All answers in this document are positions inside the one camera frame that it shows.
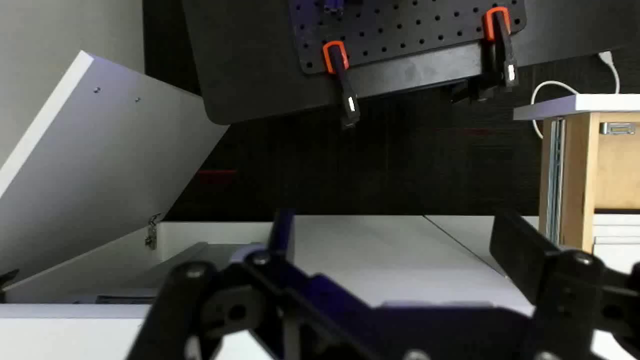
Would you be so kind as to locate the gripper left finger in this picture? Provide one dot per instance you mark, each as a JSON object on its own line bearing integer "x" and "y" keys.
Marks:
{"x": 235, "y": 310}

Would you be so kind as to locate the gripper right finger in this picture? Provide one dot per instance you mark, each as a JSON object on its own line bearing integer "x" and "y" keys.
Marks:
{"x": 565, "y": 295}

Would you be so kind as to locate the wooden drawer unit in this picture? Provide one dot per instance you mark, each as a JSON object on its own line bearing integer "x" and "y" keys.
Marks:
{"x": 582, "y": 175}

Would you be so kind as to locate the white cabinet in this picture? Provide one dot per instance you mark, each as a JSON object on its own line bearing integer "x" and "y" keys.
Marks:
{"x": 390, "y": 255}

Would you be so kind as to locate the white cabinet door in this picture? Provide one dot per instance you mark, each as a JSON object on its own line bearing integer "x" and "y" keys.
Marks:
{"x": 95, "y": 170}

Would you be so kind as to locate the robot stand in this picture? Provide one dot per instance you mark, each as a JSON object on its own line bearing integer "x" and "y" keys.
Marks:
{"x": 250, "y": 60}

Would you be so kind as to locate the orange and black clamp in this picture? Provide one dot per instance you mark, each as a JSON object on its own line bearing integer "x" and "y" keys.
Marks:
{"x": 502, "y": 45}
{"x": 342, "y": 80}

